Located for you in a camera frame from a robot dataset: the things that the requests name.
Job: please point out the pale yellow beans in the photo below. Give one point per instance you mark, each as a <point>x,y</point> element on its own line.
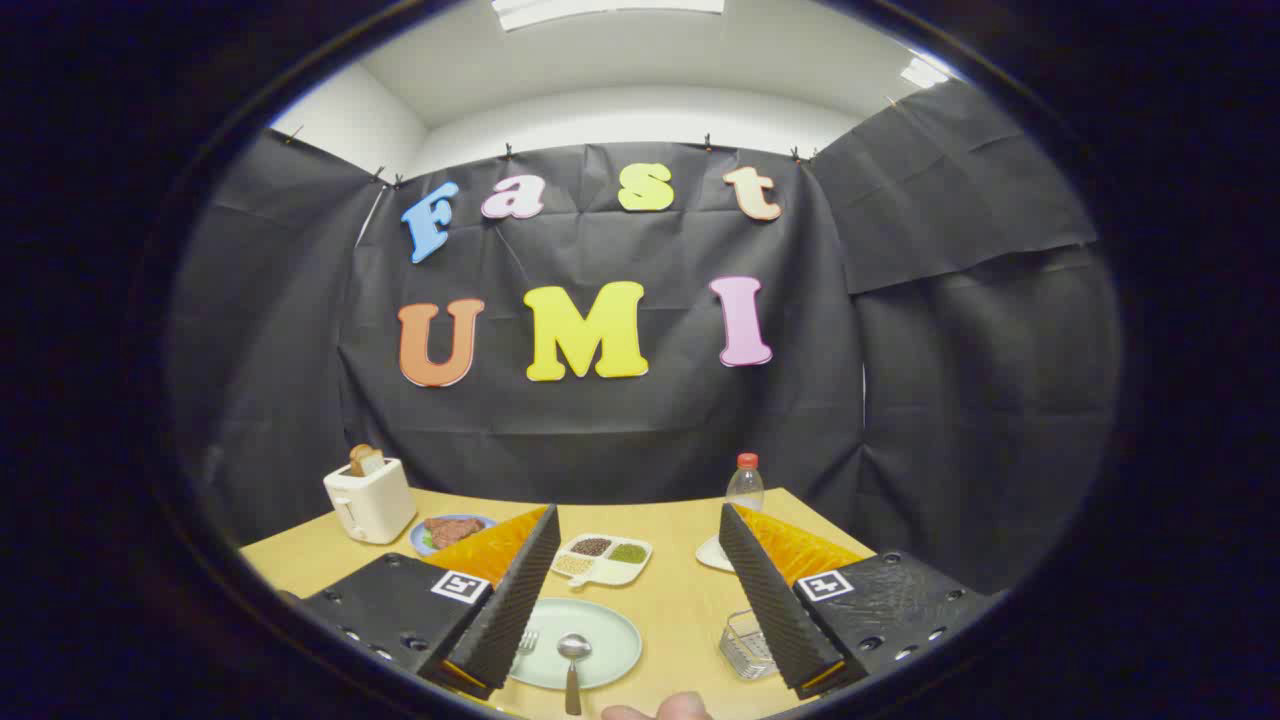
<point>573,564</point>

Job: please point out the metal perforated basket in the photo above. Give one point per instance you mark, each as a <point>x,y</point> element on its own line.
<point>745,650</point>

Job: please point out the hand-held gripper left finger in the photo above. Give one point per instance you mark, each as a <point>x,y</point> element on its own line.
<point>510,610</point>

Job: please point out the small blue plate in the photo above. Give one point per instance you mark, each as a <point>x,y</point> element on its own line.
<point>417,538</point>

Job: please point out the white square coaster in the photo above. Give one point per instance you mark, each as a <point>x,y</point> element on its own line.
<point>712,555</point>

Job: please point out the ceiling light panel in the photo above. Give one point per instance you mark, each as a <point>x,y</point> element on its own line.
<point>922,72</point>
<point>600,10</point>

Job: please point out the clear plastic bottle red cap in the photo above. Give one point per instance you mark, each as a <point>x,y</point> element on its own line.
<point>745,490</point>

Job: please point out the white toaster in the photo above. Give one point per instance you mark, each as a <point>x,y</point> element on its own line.
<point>375,505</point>

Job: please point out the toast slice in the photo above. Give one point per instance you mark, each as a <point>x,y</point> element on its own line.
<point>362,460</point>

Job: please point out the dark brown beans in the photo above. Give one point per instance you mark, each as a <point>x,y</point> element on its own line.
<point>591,547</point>

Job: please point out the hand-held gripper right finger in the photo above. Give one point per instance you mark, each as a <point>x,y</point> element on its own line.
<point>770,600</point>

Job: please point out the white divided dish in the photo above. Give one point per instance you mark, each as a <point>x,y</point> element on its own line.
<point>615,575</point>

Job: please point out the meat slices with vegetables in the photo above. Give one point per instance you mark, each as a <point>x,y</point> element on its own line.
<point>452,530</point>

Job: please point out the black backdrop cloth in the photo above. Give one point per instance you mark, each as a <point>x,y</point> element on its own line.
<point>620,430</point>

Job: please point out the green beans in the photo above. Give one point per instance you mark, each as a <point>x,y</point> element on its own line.
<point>628,553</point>

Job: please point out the light green plate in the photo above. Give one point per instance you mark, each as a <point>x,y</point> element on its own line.
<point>610,640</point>

